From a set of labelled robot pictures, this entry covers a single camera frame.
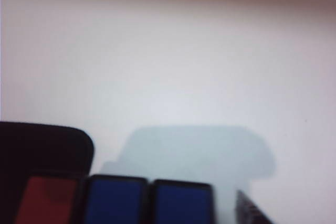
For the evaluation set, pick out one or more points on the black mouse pad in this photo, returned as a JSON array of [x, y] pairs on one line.
[[39, 148]]

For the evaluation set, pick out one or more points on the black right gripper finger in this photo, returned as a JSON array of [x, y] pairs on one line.
[[249, 213]]

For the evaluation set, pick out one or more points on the multicolour puzzle cube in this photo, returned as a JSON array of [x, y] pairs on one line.
[[115, 200]]

